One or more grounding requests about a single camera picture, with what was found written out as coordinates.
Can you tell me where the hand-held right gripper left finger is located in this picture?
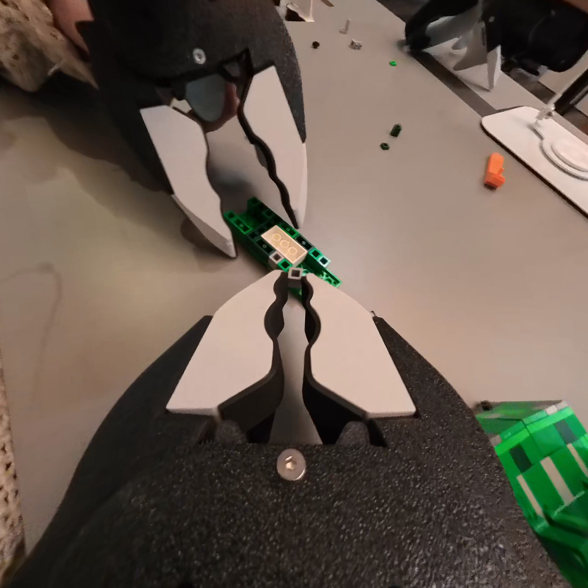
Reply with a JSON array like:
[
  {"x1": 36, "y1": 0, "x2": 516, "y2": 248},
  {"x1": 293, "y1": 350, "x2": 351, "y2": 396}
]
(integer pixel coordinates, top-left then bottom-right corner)
[{"x1": 166, "y1": 270, "x2": 288, "y2": 421}]

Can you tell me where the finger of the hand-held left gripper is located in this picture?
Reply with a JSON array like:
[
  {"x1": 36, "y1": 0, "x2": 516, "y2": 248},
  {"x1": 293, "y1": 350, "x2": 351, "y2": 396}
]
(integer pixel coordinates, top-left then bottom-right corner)
[
  {"x1": 239, "y1": 66, "x2": 308, "y2": 229},
  {"x1": 140, "y1": 107, "x2": 237, "y2": 258}
]

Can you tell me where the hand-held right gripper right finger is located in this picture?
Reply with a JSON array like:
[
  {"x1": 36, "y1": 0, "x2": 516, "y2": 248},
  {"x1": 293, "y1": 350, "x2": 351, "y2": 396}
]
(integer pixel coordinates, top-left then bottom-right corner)
[{"x1": 301, "y1": 273, "x2": 417, "y2": 421}]

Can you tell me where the green lego panel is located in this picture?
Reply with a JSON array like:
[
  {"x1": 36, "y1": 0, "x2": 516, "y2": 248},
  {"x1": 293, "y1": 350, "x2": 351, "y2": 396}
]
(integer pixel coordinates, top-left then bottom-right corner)
[{"x1": 224, "y1": 198, "x2": 343, "y2": 304}]

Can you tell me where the green lego creeper figure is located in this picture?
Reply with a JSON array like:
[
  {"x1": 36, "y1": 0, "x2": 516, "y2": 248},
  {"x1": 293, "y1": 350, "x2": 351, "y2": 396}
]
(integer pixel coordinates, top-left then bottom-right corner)
[{"x1": 474, "y1": 400, "x2": 588, "y2": 588}]

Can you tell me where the person's left forearm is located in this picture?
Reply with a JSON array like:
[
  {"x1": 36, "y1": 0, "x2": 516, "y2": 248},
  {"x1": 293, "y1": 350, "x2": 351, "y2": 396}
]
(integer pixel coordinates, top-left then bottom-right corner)
[{"x1": 0, "y1": 0, "x2": 95, "y2": 92}]

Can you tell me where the orange lego brick separator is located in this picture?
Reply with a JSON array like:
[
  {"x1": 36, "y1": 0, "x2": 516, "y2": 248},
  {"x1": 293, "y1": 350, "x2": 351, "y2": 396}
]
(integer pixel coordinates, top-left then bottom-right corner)
[{"x1": 483, "y1": 153, "x2": 506, "y2": 190}]

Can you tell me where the person's left hand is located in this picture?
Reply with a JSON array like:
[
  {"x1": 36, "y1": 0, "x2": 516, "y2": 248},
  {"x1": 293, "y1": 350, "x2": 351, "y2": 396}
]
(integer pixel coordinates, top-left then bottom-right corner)
[{"x1": 48, "y1": 0, "x2": 95, "y2": 51}]

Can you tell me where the white wedge with dark base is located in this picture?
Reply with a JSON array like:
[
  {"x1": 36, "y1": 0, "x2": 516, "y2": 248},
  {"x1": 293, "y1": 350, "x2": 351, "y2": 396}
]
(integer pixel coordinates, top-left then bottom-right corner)
[{"x1": 285, "y1": 0, "x2": 318, "y2": 23}]

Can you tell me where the black white folding stand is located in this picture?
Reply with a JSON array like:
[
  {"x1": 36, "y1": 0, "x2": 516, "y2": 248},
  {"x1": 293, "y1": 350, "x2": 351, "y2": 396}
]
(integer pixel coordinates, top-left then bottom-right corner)
[{"x1": 404, "y1": 0, "x2": 503, "y2": 90}]

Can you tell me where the cream knit sweater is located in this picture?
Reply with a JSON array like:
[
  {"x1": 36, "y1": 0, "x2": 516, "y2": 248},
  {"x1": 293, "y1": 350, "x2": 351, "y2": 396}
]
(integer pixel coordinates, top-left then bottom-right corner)
[{"x1": 0, "y1": 358, "x2": 24, "y2": 566}]

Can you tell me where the white book stand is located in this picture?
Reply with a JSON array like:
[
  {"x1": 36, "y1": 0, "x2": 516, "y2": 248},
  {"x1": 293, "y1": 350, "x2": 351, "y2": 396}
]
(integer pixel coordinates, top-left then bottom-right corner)
[{"x1": 481, "y1": 103, "x2": 588, "y2": 217}]

